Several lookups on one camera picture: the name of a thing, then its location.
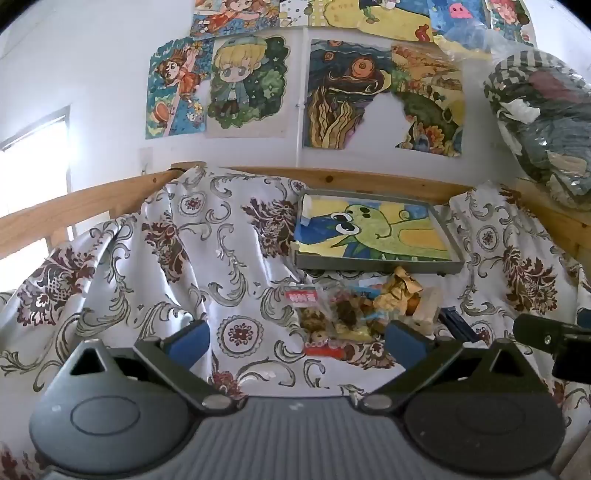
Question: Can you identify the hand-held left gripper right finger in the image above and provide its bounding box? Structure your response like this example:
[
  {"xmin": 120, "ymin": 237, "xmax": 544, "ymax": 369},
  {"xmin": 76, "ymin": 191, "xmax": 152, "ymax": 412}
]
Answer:
[{"xmin": 358, "ymin": 322, "xmax": 539, "ymax": 414}]

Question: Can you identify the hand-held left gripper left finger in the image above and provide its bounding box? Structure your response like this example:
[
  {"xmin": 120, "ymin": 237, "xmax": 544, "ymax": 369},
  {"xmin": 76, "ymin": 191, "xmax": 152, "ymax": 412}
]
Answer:
[{"xmin": 60, "ymin": 320, "xmax": 236, "ymax": 411}]

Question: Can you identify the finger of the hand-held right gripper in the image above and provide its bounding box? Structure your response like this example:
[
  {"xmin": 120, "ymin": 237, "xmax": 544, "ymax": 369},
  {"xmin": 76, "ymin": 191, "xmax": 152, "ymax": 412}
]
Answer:
[
  {"xmin": 512, "ymin": 314, "xmax": 591, "ymax": 355},
  {"xmin": 551, "ymin": 339, "xmax": 591, "ymax": 383}
]

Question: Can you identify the white rice cracker bar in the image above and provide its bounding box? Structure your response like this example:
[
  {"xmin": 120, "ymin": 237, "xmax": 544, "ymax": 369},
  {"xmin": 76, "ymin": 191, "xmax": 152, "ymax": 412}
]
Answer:
[{"xmin": 410, "ymin": 288, "xmax": 443, "ymax": 334}]

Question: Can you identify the yellow snack packet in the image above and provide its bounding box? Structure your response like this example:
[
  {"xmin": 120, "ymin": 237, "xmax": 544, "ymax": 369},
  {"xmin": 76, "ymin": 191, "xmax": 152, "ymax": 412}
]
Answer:
[{"xmin": 332, "ymin": 323, "xmax": 377, "ymax": 343}]

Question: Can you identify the gold snack packet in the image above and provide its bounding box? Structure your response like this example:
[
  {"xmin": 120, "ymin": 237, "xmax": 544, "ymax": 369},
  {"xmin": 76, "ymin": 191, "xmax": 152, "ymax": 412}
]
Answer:
[{"xmin": 373, "ymin": 267, "xmax": 424, "ymax": 319}]

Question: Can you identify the dark blue box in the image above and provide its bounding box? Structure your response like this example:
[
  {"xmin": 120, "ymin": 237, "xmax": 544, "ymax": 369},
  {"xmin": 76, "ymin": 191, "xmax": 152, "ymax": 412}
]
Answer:
[{"xmin": 438, "ymin": 307, "xmax": 481, "ymax": 344}]

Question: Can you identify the grey tray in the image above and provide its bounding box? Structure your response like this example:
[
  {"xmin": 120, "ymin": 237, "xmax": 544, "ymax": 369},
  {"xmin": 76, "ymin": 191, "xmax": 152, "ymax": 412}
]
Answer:
[{"xmin": 292, "ymin": 188, "xmax": 466, "ymax": 276}]

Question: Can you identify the clear nut bag red label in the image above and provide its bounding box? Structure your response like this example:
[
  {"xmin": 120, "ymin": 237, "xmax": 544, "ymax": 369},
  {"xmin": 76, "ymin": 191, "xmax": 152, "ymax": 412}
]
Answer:
[{"xmin": 284, "ymin": 285, "xmax": 372, "ymax": 361}]

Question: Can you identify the white floral blanket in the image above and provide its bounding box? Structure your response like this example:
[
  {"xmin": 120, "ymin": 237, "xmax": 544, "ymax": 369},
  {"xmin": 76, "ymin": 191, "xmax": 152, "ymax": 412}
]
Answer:
[{"xmin": 0, "ymin": 164, "xmax": 591, "ymax": 480}]

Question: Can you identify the frog painting sheet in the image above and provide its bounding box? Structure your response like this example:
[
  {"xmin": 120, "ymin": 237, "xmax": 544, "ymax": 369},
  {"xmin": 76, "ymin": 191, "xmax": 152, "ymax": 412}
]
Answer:
[{"xmin": 299, "ymin": 194, "xmax": 455, "ymax": 261}]

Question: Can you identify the clear plastic bag of clothes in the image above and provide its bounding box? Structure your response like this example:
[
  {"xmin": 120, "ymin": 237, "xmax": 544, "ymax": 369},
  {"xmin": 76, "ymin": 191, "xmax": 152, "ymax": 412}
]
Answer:
[{"xmin": 434, "ymin": 32, "xmax": 591, "ymax": 209}]

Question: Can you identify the window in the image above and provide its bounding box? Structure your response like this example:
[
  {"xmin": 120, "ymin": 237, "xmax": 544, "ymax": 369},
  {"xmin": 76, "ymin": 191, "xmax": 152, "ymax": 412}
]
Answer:
[{"xmin": 0, "ymin": 105, "xmax": 73, "ymax": 234}]

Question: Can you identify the wooden bed rail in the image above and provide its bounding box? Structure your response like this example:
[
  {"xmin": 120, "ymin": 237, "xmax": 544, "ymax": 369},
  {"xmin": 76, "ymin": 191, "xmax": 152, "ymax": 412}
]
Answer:
[{"xmin": 0, "ymin": 161, "xmax": 591, "ymax": 261}]

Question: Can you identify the white wall conduit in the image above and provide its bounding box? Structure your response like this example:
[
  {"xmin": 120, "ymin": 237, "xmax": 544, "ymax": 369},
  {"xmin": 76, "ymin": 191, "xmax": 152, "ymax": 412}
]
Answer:
[{"xmin": 294, "ymin": 27, "xmax": 311, "ymax": 168}]

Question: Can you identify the flower landscape wall painting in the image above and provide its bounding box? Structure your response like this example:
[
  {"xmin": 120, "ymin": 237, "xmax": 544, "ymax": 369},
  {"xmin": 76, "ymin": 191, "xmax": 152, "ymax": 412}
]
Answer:
[{"xmin": 392, "ymin": 44, "xmax": 464, "ymax": 158}]

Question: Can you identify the orange dress girl wall poster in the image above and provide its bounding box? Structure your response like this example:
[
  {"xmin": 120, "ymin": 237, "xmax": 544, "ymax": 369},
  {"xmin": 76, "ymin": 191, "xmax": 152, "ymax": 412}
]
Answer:
[{"xmin": 145, "ymin": 37, "xmax": 215, "ymax": 140}]

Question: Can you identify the swirl pattern wall painting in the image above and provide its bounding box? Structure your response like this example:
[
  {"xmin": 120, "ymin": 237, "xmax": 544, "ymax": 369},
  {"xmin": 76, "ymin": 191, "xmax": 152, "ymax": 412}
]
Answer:
[{"xmin": 303, "ymin": 39, "xmax": 396, "ymax": 149}]

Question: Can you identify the blond cartoon child wall poster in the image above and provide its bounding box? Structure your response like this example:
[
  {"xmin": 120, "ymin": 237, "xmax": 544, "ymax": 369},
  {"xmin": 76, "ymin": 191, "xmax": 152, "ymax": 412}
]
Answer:
[{"xmin": 205, "ymin": 34, "xmax": 291, "ymax": 139}]

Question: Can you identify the cartoon face wall poster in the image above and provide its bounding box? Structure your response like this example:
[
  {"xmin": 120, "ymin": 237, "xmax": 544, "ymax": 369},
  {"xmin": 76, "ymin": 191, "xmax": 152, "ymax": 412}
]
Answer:
[{"xmin": 485, "ymin": 0, "xmax": 533, "ymax": 45}]

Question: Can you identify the yellow field wall painting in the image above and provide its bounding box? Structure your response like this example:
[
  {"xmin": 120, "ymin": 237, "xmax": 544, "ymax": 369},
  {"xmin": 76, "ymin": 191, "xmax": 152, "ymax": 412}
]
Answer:
[{"xmin": 308, "ymin": 0, "xmax": 435, "ymax": 43}]

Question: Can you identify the blue wall painting pink blob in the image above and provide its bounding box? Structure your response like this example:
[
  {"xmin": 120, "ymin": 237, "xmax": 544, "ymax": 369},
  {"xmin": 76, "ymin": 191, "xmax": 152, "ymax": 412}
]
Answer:
[{"xmin": 427, "ymin": 0, "xmax": 491, "ymax": 41}]

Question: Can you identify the cartoon children wall poster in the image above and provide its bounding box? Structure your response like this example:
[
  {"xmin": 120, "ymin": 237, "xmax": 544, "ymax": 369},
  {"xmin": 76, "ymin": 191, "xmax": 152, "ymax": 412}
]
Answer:
[{"xmin": 191, "ymin": 0, "xmax": 282, "ymax": 38}]

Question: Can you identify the dotted wall painting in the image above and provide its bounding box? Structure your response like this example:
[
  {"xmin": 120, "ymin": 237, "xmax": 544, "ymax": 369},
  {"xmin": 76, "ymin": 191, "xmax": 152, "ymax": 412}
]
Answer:
[{"xmin": 279, "ymin": 0, "xmax": 315, "ymax": 28}]

